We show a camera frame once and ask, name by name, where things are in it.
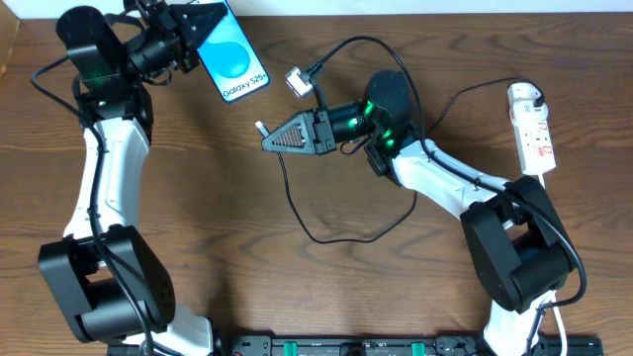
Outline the blue screen Galaxy smartphone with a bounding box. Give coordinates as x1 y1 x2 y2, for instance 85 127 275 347
190 0 270 104

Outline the black USB charging cable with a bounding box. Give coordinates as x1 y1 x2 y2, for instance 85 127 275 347
254 75 547 245

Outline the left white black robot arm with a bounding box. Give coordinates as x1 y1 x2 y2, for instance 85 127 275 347
38 1 232 355

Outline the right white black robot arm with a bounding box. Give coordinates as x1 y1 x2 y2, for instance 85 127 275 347
256 69 585 355

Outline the white charger plug adapter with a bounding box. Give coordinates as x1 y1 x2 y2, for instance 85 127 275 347
509 100 548 127

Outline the white power strip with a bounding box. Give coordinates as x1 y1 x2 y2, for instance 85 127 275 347
507 82 556 176

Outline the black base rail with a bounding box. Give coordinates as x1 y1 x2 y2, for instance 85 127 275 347
106 335 605 356

